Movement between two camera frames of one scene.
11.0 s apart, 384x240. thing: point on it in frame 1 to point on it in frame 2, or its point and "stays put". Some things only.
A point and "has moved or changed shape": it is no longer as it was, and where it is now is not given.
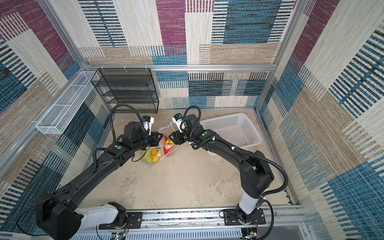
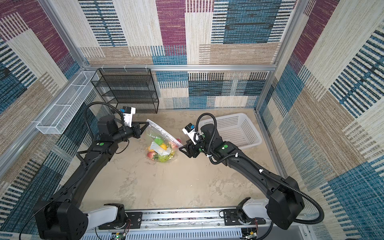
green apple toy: (147, 156) to (163, 158)
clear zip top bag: (153, 155) has moved or changed shape
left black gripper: (155, 141) to (137, 131)
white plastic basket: (236, 129) stays put
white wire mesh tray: (60, 114) stays put
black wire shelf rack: (128, 89) stays put
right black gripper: (178, 138) to (186, 147)
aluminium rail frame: (271, 223) stays put
